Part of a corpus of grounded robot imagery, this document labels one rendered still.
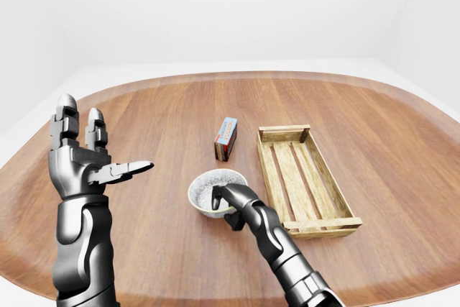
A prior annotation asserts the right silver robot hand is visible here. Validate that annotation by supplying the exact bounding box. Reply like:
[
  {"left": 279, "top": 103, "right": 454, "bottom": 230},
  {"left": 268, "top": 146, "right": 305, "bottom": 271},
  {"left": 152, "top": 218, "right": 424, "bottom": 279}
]
[{"left": 210, "top": 183, "right": 285, "bottom": 239}]

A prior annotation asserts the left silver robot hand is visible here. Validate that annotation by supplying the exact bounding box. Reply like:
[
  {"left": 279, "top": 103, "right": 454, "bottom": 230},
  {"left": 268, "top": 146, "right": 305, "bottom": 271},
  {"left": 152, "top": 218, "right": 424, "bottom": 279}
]
[{"left": 47, "top": 93, "right": 155, "bottom": 199}]

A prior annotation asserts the printed food box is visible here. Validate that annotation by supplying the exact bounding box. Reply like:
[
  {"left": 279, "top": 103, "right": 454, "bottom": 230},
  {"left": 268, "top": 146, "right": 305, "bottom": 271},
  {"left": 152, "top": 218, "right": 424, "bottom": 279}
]
[{"left": 213, "top": 116, "right": 239, "bottom": 162}]

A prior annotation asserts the wooden slat tray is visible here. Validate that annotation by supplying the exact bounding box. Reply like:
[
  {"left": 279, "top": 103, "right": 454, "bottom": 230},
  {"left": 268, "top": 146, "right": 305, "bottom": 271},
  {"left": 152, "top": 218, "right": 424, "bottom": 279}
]
[{"left": 256, "top": 124, "right": 363, "bottom": 240}]

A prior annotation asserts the speckled grey bowl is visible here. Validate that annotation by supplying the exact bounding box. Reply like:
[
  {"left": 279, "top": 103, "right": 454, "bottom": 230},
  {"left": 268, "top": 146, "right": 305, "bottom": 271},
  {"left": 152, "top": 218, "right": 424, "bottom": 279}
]
[{"left": 188, "top": 168, "right": 249, "bottom": 221}]

